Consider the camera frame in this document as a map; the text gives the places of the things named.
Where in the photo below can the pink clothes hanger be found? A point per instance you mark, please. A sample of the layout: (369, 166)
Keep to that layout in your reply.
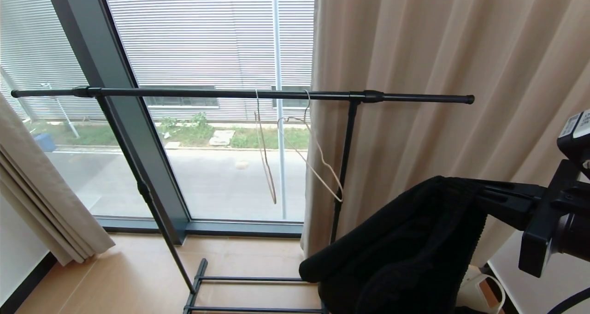
(322, 162)
(266, 166)

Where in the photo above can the black shorts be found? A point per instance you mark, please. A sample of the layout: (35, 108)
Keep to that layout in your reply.
(405, 249)

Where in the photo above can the window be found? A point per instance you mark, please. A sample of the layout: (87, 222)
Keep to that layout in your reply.
(198, 37)

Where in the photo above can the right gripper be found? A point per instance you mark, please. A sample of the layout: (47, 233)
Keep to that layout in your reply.
(541, 240)

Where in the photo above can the beige curtain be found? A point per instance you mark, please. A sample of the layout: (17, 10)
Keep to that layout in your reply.
(438, 74)
(41, 212)

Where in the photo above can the white laundry basket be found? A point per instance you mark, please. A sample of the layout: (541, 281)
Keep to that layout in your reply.
(470, 291)

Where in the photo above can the black clothes rack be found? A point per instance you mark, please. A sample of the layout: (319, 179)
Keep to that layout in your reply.
(193, 93)

